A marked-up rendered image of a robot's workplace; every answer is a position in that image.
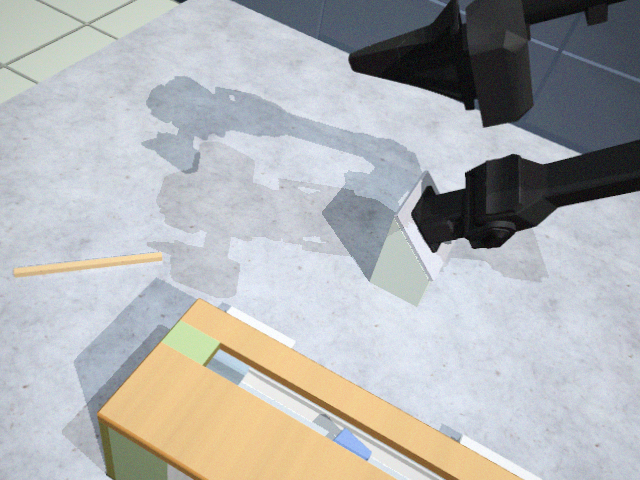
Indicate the small blue block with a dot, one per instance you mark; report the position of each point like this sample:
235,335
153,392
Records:
351,443

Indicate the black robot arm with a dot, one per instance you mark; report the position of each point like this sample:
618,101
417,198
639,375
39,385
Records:
505,195

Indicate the tan thin stick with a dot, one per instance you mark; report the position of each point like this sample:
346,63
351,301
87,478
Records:
86,264

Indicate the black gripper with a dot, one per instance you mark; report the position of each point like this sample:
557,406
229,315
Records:
487,58

